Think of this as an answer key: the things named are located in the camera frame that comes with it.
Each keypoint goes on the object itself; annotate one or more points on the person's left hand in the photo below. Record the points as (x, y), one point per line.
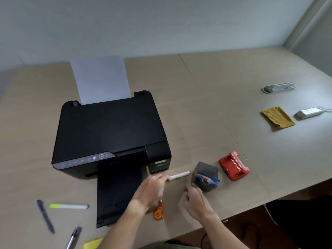
(149, 191)

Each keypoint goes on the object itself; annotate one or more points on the person's right hand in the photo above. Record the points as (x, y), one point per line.
(198, 204)

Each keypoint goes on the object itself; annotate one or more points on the person's left fingers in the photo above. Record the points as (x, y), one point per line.
(158, 180)

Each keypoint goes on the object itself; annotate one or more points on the person's right fingers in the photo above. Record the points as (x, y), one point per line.
(191, 193)

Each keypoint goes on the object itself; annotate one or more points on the white marker pen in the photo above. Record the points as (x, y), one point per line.
(179, 175)

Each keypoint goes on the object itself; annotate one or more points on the person's left forearm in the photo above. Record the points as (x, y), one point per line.
(120, 230)

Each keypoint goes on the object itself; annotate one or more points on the person's right forearm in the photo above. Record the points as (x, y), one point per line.
(224, 234)

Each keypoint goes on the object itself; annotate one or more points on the blue ballpoint pen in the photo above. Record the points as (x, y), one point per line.
(213, 180)

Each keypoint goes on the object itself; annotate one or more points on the dark grey pen holder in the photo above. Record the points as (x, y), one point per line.
(206, 172)

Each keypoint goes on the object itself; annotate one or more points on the orange correction tape dispenser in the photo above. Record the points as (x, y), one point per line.
(158, 213)

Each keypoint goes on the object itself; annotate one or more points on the red hole punch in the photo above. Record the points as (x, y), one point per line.
(234, 167)

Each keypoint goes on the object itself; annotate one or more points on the black inkjet printer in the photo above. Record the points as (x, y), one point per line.
(109, 129)

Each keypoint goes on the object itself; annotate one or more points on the yellow sticky note pad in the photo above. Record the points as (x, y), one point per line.
(92, 244)

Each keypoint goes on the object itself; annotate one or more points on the white highlighter green cap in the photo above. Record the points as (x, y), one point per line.
(70, 206)

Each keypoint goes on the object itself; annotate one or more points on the clear barrel blue pen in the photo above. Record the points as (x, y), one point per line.
(73, 238)

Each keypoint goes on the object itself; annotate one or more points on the yellow folded cloth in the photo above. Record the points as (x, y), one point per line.
(278, 117)

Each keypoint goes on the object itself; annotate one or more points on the white paper sheet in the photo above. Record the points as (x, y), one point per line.
(100, 79)

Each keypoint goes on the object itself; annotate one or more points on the black chair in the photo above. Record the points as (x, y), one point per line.
(303, 225)

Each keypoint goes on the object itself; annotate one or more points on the dark blue pen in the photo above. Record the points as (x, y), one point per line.
(46, 217)

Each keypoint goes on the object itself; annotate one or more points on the white power strip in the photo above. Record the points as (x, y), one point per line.
(310, 112)

